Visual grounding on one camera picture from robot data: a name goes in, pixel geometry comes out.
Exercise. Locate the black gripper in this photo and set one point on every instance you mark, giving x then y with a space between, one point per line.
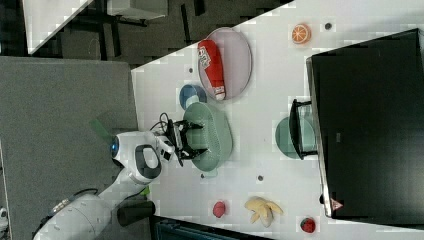
174 132

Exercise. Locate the green plastic strainer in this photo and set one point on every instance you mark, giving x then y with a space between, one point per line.
214 136

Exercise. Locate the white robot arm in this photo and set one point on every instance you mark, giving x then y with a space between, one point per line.
140 155

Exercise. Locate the blue round bowl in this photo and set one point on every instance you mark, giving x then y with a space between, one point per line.
190 94

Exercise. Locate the green bottle white cap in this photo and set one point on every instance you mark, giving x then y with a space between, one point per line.
145 191

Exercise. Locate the red strawberry toy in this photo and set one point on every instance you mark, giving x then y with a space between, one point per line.
219 209

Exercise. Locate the red plush ketchup bottle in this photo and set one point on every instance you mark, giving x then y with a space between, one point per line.
211 62

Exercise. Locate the grey round plate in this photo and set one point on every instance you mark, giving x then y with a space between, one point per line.
236 58

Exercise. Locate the green plastic cup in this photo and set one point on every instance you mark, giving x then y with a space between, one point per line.
284 142

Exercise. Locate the peeled banana toy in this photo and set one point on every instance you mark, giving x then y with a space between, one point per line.
262 210

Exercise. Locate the small red green fruit toy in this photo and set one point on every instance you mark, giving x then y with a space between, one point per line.
308 225

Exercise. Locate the orange slice toy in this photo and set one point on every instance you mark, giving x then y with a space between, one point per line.
301 34

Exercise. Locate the black toaster oven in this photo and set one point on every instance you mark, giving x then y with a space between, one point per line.
367 105

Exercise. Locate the white side table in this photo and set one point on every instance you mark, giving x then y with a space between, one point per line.
44 18

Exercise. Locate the blue metal frame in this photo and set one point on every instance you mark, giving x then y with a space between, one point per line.
163 228

